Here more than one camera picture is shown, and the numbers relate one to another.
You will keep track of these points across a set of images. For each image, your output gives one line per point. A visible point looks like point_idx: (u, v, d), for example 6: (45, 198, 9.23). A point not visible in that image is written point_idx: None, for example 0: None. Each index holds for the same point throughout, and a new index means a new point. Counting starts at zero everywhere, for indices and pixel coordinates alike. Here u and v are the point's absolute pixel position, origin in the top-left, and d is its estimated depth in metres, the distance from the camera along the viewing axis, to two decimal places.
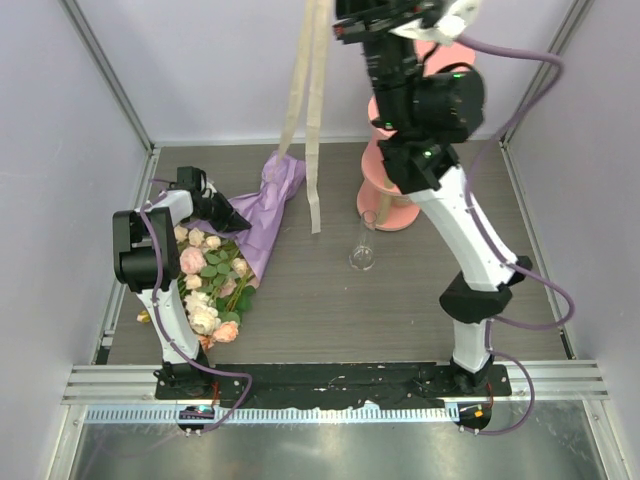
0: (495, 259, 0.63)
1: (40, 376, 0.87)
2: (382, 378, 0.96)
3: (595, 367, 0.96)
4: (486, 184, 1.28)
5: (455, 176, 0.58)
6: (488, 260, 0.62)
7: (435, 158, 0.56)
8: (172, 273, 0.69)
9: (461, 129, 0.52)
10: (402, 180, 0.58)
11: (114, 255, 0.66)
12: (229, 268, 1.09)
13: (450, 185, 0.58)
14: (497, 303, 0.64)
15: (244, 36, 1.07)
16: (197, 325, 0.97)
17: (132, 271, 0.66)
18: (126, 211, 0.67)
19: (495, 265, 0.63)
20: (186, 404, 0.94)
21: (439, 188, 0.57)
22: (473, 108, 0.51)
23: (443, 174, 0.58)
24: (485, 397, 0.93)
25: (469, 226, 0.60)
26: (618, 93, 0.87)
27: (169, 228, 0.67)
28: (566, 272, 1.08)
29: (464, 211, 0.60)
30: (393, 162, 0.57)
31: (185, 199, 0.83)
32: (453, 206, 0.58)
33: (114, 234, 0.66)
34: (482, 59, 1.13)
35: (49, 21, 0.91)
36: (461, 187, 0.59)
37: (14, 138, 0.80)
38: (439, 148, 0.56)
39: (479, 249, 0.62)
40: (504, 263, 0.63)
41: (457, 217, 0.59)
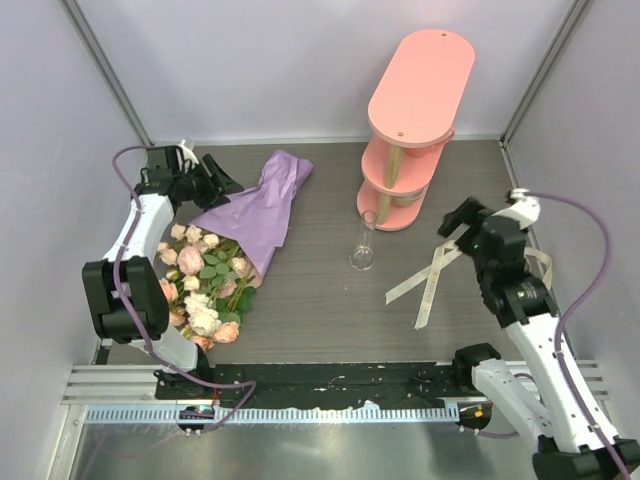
0: (586, 420, 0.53)
1: (40, 376, 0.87)
2: (382, 379, 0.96)
3: (595, 367, 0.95)
4: (487, 184, 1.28)
5: (548, 321, 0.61)
6: (571, 413, 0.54)
7: (529, 300, 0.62)
8: (159, 328, 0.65)
9: (497, 239, 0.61)
10: (495, 313, 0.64)
11: (92, 315, 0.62)
12: (228, 268, 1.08)
13: (537, 323, 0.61)
14: (574, 469, 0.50)
15: (244, 37, 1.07)
16: (198, 326, 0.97)
17: (114, 328, 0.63)
18: (94, 268, 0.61)
19: (582, 425, 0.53)
20: (186, 404, 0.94)
21: (526, 322, 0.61)
22: (510, 229, 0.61)
23: (537, 316, 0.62)
24: (485, 397, 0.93)
25: (556, 369, 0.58)
26: (620, 92, 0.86)
27: (149, 282, 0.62)
28: (566, 273, 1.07)
29: (553, 353, 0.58)
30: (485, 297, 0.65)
31: (165, 204, 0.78)
32: (537, 342, 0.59)
33: (88, 291, 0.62)
34: (482, 58, 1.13)
35: (49, 23, 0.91)
36: (553, 331, 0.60)
37: (14, 139, 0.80)
38: (536, 293, 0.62)
39: (562, 398, 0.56)
40: (595, 430, 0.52)
41: (542, 356, 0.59)
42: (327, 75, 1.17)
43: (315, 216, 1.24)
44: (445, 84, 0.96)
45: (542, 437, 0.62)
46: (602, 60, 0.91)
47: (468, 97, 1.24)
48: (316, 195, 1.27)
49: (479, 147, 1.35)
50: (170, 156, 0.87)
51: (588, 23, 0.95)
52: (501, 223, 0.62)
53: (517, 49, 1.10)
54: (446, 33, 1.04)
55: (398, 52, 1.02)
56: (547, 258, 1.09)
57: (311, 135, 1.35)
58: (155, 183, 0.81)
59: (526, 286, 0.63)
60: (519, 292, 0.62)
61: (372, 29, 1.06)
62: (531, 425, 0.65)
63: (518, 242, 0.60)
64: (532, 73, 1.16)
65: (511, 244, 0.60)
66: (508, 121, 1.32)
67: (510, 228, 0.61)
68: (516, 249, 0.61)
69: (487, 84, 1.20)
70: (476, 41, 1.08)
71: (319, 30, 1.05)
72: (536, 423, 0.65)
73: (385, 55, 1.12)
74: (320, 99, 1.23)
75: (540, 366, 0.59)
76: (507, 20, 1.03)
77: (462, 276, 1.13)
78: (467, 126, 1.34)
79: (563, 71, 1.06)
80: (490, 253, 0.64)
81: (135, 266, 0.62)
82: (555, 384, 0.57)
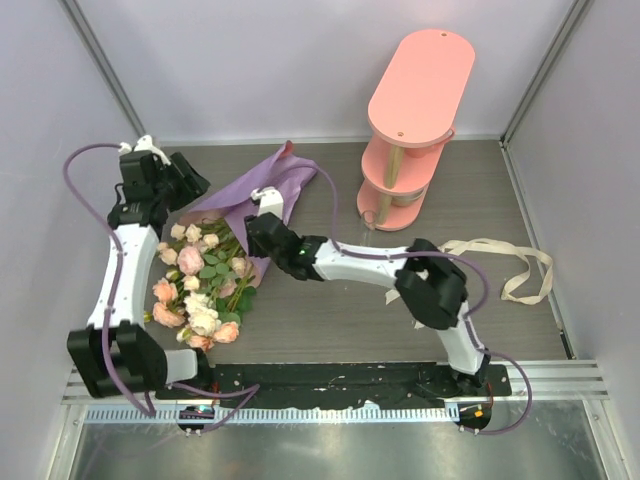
0: (385, 261, 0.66)
1: (40, 376, 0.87)
2: (382, 379, 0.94)
3: (595, 367, 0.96)
4: (487, 184, 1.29)
5: (326, 248, 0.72)
6: (377, 265, 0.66)
7: (313, 249, 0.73)
8: (156, 385, 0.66)
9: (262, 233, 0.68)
10: (306, 275, 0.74)
11: (87, 381, 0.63)
12: (228, 268, 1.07)
13: (324, 252, 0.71)
14: (406, 288, 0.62)
15: (244, 36, 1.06)
16: (198, 326, 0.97)
17: (111, 389, 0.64)
18: (79, 346, 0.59)
19: (387, 263, 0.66)
20: (186, 404, 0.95)
21: (318, 260, 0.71)
22: (264, 220, 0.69)
23: (319, 252, 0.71)
24: (485, 397, 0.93)
25: (350, 261, 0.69)
26: (619, 90, 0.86)
27: (140, 352, 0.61)
28: (566, 273, 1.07)
29: (340, 254, 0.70)
30: (294, 269, 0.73)
31: (148, 235, 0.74)
32: (329, 258, 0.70)
33: (79, 363, 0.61)
34: (482, 59, 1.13)
35: (48, 22, 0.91)
36: (331, 246, 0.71)
37: (14, 138, 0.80)
38: (309, 243, 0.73)
39: (364, 265, 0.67)
40: (394, 257, 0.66)
41: (337, 262, 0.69)
42: (327, 75, 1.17)
43: (315, 216, 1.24)
44: (445, 84, 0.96)
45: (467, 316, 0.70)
46: (601, 60, 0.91)
47: (468, 97, 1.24)
48: (316, 195, 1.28)
49: (479, 147, 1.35)
50: (143, 168, 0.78)
51: (588, 23, 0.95)
52: (256, 222, 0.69)
53: (517, 49, 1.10)
54: (446, 33, 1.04)
55: (398, 51, 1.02)
56: (547, 258, 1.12)
57: (311, 135, 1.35)
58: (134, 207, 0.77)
59: (305, 243, 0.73)
60: (300, 251, 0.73)
61: (372, 30, 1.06)
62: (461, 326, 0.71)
63: (278, 223, 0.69)
64: (532, 74, 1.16)
65: (275, 228, 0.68)
66: (508, 122, 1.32)
67: (266, 219, 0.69)
68: (280, 229, 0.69)
69: (487, 84, 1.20)
70: (476, 41, 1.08)
71: (319, 30, 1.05)
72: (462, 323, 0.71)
73: (385, 55, 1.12)
74: (319, 99, 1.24)
75: (344, 270, 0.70)
76: (507, 20, 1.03)
77: None
78: (467, 126, 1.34)
79: (563, 71, 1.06)
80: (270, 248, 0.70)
81: (125, 336, 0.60)
82: (356, 265, 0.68)
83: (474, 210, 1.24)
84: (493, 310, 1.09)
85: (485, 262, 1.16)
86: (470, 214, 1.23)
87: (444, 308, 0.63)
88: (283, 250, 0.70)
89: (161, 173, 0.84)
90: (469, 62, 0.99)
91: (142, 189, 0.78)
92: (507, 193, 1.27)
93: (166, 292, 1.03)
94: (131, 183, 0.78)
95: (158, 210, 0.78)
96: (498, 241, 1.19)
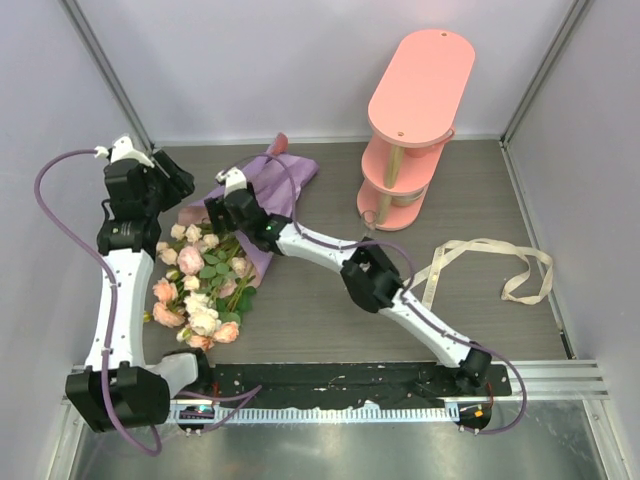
0: (336, 250, 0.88)
1: (40, 376, 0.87)
2: (382, 378, 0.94)
3: (595, 367, 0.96)
4: (487, 184, 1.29)
5: (289, 228, 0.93)
6: (329, 253, 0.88)
7: (278, 226, 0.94)
8: (159, 420, 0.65)
9: (234, 208, 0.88)
10: (269, 246, 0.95)
11: (89, 421, 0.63)
12: (228, 268, 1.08)
13: (287, 233, 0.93)
14: (349, 276, 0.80)
15: (244, 36, 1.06)
16: (198, 326, 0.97)
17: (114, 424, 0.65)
18: (79, 389, 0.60)
19: (337, 252, 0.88)
20: (186, 404, 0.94)
21: (280, 236, 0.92)
22: (238, 197, 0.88)
23: (283, 229, 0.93)
24: (485, 397, 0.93)
25: (308, 244, 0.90)
26: (619, 91, 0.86)
27: (143, 392, 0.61)
28: (566, 273, 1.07)
29: (300, 237, 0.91)
30: (258, 240, 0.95)
31: (141, 261, 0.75)
32: (291, 239, 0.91)
33: (79, 404, 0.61)
34: (482, 58, 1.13)
35: (48, 21, 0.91)
36: (293, 229, 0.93)
37: (14, 138, 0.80)
38: (276, 221, 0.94)
39: (319, 251, 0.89)
40: (343, 248, 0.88)
41: (297, 243, 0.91)
42: (327, 75, 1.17)
43: (316, 216, 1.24)
44: (445, 84, 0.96)
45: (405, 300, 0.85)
46: (602, 60, 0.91)
47: (468, 96, 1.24)
48: (316, 195, 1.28)
49: (479, 147, 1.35)
50: (131, 187, 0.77)
51: (588, 23, 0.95)
52: (233, 196, 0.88)
53: (517, 48, 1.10)
54: (446, 33, 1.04)
55: (399, 51, 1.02)
56: (547, 258, 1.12)
57: (311, 135, 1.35)
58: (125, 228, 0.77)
59: (272, 221, 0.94)
60: (266, 228, 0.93)
61: (372, 29, 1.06)
62: (400, 307, 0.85)
63: (249, 201, 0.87)
64: (532, 73, 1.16)
65: (248, 204, 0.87)
66: (508, 121, 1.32)
67: (241, 195, 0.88)
68: (251, 207, 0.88)
69: (487, 83, 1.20)
70: (476, 41, 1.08)
71: (319, 30, 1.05)
72: (400, 303, 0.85)
73: (385, 55, 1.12)
74: (319, 99, 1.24)
75: (302, 250, 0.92)
76: (507, 20, 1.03)
77: (462, 276, 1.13)
78: (467, 126, 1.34)
79: (563, 71, 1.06)
80: (241, 221, 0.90)
81: (125, 379, 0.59)
82: (313, 250, 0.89)
83: (474, 210, 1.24)
84: (493, 310, 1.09)
85: (485, 262, 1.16)
86: (470, 214, 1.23)
87: (376, 296, 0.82)
88: (252, 223, 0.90)
89: (148, 183, 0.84)
90: (469, 63, 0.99)
91: (131, 208, 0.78)
92: (507, 193, 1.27)
93: (166, 292, 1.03)
94: (119, 201, 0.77)
95: (150, 228, 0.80)
96: (499, 241, 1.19)
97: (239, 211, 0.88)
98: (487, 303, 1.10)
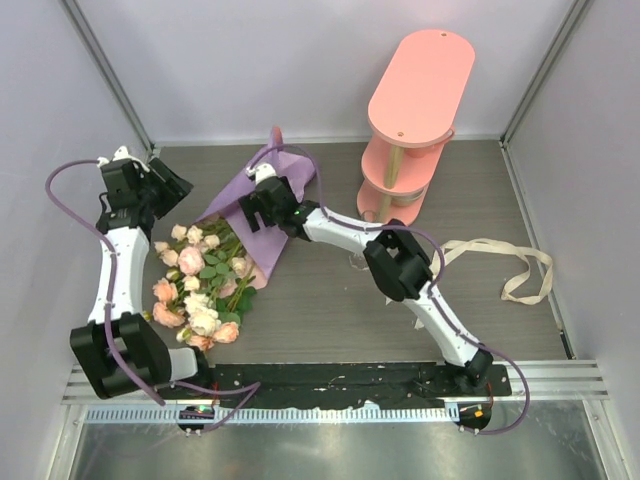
0: (362, 232, 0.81)
1: (40, 376, 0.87)
2: (382, 378, 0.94)
3: (595, 367, 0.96)
4: (487, 184, 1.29)
5: (317, 215, 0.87)
6: (355, 234, 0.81)
7: (305, 212, 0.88)
8: (162, 376, 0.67)
9: (262, 191, 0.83)
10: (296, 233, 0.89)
11: (93, 378, 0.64)
12: (228, 268, 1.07)
13: (314, 217, 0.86)
14: (373, 258, 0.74)
15: (244, 36, 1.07)
16: (198, 326, 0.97)
17: (117, 388, 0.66)
18: (83, 339, 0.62)
19: (362, 233, 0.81)
20: (186, 404, 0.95)
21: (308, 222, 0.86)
22: (268, 182, 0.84)
23: (312, 216, 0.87)
24: (485, 397, 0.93)
25: (335, 227, 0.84)
26: (619, 91, 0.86)
27: (145, 340, 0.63)
28: (566, 273, 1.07)
29: (326, 220, 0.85)
30: (284, 226, 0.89)
31: (139, 236, 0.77)
32: (317, 222, 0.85)
33: (83, 358, 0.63)
34: (482, 58, 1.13)
35: (47, 21, 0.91)
36: (320, 214, 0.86)
37: (14, 138, 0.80)
38: (304, 207, 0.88)
39: (345, 232, 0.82)
40: (369, 230, 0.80)
41: (323, 226, 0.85)
42: (327, 75, 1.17)
43: None
44: (445, 84, 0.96)
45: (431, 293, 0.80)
46: (601, 60, 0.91)
47: (468, 96, 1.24)
48: (316, 195, 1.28)
49: (479, 147, 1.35)
50: (126, 179, 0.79)
51: (588, 22, 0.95)
52: (264, 180, 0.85)
53: (517, 49, 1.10)
54: (446, 33, 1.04)
55: (399, 51, 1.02)
56: (548, 258, 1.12)
57: (311, 135, 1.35)
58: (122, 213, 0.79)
59: (301, 207, 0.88)
60: (295, 213, 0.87)
61: (372, 30, 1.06)
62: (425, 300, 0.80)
63: (280, 186, 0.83)
64: (532, 74, 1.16)
65: (276, 188, 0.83)
66: (508, 121, 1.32)
67: (271, 180, 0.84)
68: (281, 191, 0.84)
69: (487, 84, 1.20)
70: (476, 41, 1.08)
71: (319, 30, 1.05)
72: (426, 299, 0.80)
73: (385, 55, 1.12)
74: (319, 99, 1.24)
75: (328, 234, 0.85)
76: (507, 20, 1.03)
77: (462, 276, 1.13)
78: (467, 126, 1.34)
79: (563, 71, 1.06)
80: (269, 205, 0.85)
81: (128, 327, 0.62)
82: (339, 232, 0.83)
83: (474, 210, 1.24)
84: (493, 310, 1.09)
85: (485, 262, 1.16)
86: (470, 214, 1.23)
87: (402, 282, 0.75)
88: (279, 209, 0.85)
89: (143, 182, 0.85)
90: (469, 63, 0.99)
91: (127, 198, 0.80)
92: (507, 193, 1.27)
93: (166, 292, 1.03)
94: (116, 190, 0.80)
95: (146, 214, 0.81)
96: (498, 241, 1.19)
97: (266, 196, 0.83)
98: (487, 303, 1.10)
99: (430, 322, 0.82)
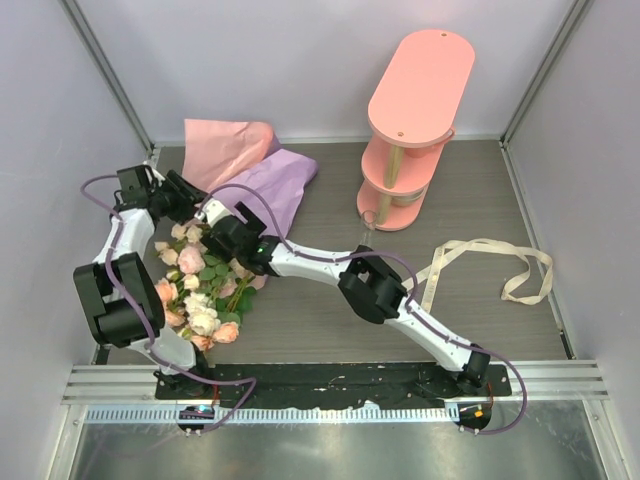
0: (331, 263, 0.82)
1: (40, 376, 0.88)
2: (381, 378, 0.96)
3: (595, 367, 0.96)
4: (487, 184, 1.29)
5: (280, 248, 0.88)
6: (325, 266, 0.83)
7: (268, 247, 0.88)
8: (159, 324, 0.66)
9: (219, 234, 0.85)
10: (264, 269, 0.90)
11: (89, 319, 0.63)
12: (228, 268, 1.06)
13: (279, 253, 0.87)
14: (346, 288, 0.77)
15: (244, 36, 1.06)
16: (197, 326, 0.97)
17: (112, 331, 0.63)
18: (87, 270, 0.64)
19: (332, 264, 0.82)
20: (186, 404, 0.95)
21: (272, 258, 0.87)
22: (222, 224, 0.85)
23: (273, 251, 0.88)
24: (485, 397, 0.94)
25: (303, 260, 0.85)
26: (619, 92, 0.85)
27: (144, 275, 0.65)
28: (566, 273, 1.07)
29: (293, 255, 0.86)
30: (249, 263, 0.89)
31: (145, 217, 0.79)
32: (284, 258, 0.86)
33: (82, 292, 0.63)
34: (482, 58, 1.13)
35: (48, 21, 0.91)
36: (285, 247, 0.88)
37: (14, 138, 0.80)
38: (266, 243, 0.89)
39: (315, 265, 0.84)
40: (339, 260, 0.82)
41: (290, 261, 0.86)
42: (326, 75, 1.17)
43: (316, 215, 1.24)
44: (444, 84, 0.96)
45: (408, 307, 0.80)
46: (601, 60, 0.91)
47: (468, 96, 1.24)
48: (316, 195, 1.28)
49: (479, 147, 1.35)
50: (139, 176, 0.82)
51: (588, 22, 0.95)
52: (217, 222, 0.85)
53: (517, 49, 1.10)
54: (446, 33, 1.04)
55: (398, 52, 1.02)
56: (547, 258, 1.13)
57: (311, 135, 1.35)
58: (132, 204, 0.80)
59: (262, 242, 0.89)
60: (258, 250, 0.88)
61: (372, 30, 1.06)
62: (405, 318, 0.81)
63: (237, 226, 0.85)
64: (532, 73, 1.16)
65: (233, 228, 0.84)
66: (508, 121, 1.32)
67: (226, 221, 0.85)
68: (239, 231, 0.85)
69: (486, 84, 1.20)
70: (476, 41, 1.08)
71: (319, 30, 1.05)
72: (406, 317, 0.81)
73: (384, 55, 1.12)
74: (319, 99, 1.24)
75: (296, 267, 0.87)
76: (507, 20, 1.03)
77: (462, 276, 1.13)
78: (467, 126, 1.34)
79: (563, 71, 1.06)
80: (230, 247, 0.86)
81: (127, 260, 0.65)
82: (307, 265, 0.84)
83: (474, 211, 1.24)
84: (493, 310, 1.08)
85: (486, 262, 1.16)
86: (470, 214, 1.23)
87: (378, 306, 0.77)
88: (242, 248, 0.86)
89: (155, 189, 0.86)
90: (470, 63, 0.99)
91: (138, 192, 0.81)
92: (507, 193, 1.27)
93: (166, 292, 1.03)
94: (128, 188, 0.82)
95: (154, 207, 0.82)
96: (499, 240, 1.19)
97: (222, 238, 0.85)
98: (487, 303, 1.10)
99: (416, 336, 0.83)
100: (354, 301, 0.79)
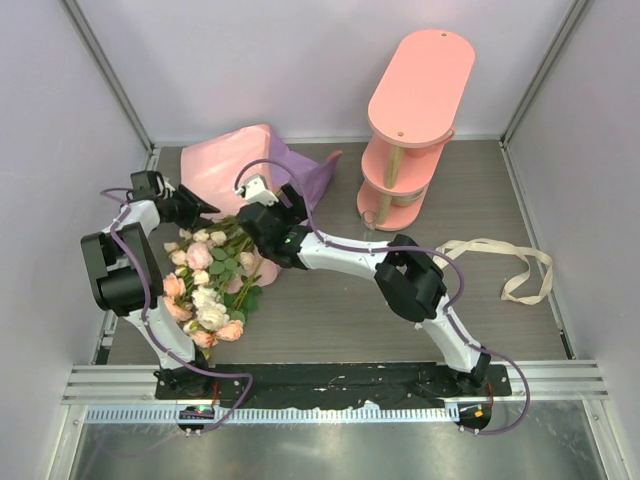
0: (367, 254, 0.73)
1: (40, 376, 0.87)
2: (382, 379, 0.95)
3: (595, 367, 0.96)
4: (487, 184, 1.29)
5: (310, 239, 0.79)
6: (360, 258, 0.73)
7: (297, 238, 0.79)
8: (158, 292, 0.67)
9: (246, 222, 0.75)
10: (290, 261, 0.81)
11: (92, 283, 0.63)
12: (236, 264, 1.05)
13: (309, 243, 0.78)
14: (383, 278, 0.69)
15: (244, 35, 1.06)
16: (205, 320, 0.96)
17: (115, 295, 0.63)
18: (94, 235, 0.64)
19: (368, 256, 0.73)
20: (186, 404, 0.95)
21: (302, 250, 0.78)
22: (252, 210, 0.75)
23: (303, 241, 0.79)
24: (485, 397, 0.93)
25: (336, 251, 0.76)
26: (620, 92, 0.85)
27: (147, 244, 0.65)
28: (566, 274, 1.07)
29: (325, 245, 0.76)
30: (276, 255, 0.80)
31: (152, 207, 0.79)
32: (314, 249, 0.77)
33: (87, 257, 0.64)
34: (482, 59, 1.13)
35: (47, 22, 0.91)
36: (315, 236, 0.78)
37: (14, 138, 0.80)
38: (295, 233, 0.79)
39: (351, 256, 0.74)
40: (375, 251, 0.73)
41: (322, 252, 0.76)
42: (327, 75, 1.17)
43: (316, 215, 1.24)
44: (446, 83, 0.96)
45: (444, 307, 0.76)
46: (602, 59, 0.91)
47: (468, 97, 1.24)
48: None
49: (479, 147, 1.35)
50: (149, 179, 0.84)
51: (588, 22, 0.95)
52: (247, 208, 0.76)
53: (517, 48, 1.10)
54: (446, 33, 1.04)
55: (399, 52, 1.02)
56: (547, 258, 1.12)
57: (310, 135, 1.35)
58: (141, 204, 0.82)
59: (291, 232, 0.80)
60: (286, 240, 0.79)
61: (372, 30, 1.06)
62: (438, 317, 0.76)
63: (264, 214, 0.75)
64: (531, 74, 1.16)
65: (260, 217, 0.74)
66: (508, 121, 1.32)
67: (257, 207, 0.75)
68: (266, 219, 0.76)
69: (486, 84, 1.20)
70: (476, 41, 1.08)
71: (319, 30, 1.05)
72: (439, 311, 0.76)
73: (384, 55, 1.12)
74: (319, 99, 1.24)
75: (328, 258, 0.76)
76: (507, 20, 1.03)
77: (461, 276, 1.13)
78: (467, 126, 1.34)
79: (563, 71, 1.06)
80: (255, 236, 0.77)
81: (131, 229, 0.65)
82: (341, 256, 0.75)
83: (474, 211, 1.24)
84: (493, 310, 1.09)
85: (485, 262, 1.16)
86: (470, 214, 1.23)
87: (419, 301, 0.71)
88: (268, 239, 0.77)
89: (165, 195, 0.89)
90: (470, 63, 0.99)
91: (148, 193, 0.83)
92: (507, 193, 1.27)
93: (174, 287, 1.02)
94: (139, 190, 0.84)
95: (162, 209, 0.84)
96: (498, 240, 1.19)
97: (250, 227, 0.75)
98: (486, 303, 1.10)
99: (440, 337, 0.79)
100: (396, 300, 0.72)
